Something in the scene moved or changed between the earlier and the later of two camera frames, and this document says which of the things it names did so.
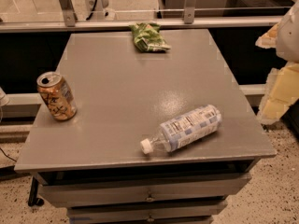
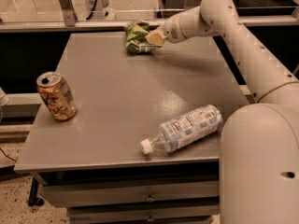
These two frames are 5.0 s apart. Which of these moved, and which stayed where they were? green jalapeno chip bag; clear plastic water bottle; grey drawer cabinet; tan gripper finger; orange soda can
Moved: green jalapeno chip bag; tan gripper finger
Stayed: clear plastic water bottle; grey drawer cabinet; orange soda can
